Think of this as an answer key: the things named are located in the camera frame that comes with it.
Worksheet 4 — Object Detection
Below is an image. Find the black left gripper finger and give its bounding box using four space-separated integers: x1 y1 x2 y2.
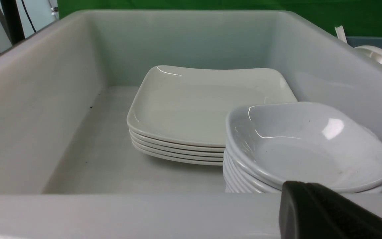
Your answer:
279 181 382 239

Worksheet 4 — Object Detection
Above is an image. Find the stack of white bowls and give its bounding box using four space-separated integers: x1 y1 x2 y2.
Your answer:
224 102 382 194

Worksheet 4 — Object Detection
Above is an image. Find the stack of white square plates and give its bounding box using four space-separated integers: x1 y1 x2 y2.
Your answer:
126 65 297 166

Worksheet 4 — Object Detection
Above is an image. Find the green backdrop cloth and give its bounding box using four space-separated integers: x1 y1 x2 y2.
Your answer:
57 0 382 37

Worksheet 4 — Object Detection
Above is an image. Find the large white plastic tub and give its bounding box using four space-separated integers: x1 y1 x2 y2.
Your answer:
0 10 382 239

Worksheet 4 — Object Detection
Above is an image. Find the upright white spoon handle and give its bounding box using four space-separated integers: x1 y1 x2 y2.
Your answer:
334 25 347 44

